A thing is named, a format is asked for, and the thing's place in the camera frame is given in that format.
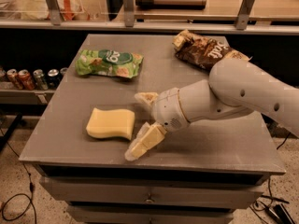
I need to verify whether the dark soda can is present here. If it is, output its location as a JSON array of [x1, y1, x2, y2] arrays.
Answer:
[[48, 69, 61, 88]]

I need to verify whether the white orange plastic bag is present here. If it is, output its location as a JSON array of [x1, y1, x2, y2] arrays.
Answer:
[[21, 0, 83, 21]]

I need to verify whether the silver green soda can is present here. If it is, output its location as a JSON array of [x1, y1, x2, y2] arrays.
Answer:
[[33, 69, 49, 91]]

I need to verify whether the grey soda can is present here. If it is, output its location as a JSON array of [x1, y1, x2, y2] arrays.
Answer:
[[60, 67, 68, 77]]

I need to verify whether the green chip bag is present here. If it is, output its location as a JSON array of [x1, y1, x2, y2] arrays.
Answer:
[[75, 49, 143, 78]]

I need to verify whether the red soda can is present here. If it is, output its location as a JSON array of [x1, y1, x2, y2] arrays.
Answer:
[[7, 69, 23, 90]]

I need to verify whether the upper grey drawer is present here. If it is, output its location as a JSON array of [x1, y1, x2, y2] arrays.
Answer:
[[40, 176, 263, 209]]

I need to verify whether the middle metal bracket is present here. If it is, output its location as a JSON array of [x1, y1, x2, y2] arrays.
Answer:
[[122, 0, 135, 27]]

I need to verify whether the black cable right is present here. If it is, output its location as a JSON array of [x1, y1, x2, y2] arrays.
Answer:
[[276, 132, 292, 151]]

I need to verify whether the black floor cable left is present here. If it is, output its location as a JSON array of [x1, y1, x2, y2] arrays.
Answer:
[[0, 126, 37, 224]]

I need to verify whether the grey drawer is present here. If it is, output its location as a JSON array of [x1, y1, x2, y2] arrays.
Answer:
[[40, 176, 263, 209], [67, 205, 233, 224]]

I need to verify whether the grey drawer cabinet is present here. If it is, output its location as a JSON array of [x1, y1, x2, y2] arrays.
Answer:
[[19, 33, 287, 224]]

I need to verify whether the grey can shelf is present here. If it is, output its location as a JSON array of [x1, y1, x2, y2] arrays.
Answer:
[[0, 82, 55, 105]]

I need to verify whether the left metal bracket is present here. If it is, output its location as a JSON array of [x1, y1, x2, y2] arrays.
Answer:
[[46, 0, 63, 25]]

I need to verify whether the lower grey drawer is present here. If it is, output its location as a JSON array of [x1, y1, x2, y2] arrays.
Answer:
[[67, 205, 233, 224]]

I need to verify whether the brown chip bag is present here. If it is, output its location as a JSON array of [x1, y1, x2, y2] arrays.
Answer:
[[173, 30, 249, 71]]

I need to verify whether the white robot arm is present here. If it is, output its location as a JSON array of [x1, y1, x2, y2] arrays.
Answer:
[[125, 59, 299, 161]]

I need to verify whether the yellow sponge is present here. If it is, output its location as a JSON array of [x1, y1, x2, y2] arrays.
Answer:
[[86, 108, 135, 140]]

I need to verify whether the orange soda can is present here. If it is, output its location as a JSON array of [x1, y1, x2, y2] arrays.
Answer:
[[18, 69, 36, 91]]

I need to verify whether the right metal bracket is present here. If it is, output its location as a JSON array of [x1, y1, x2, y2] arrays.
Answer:
[[235, 0, 255, 30]]

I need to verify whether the metal bracket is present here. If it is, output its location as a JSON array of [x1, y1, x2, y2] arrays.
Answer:
[[46, 0, 63, 25], [122, 0, 135, 27], [235, 0, 255, 30]]

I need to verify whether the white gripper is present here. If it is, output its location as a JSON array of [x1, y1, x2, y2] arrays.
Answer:
[[124, 88, 189, 161]]

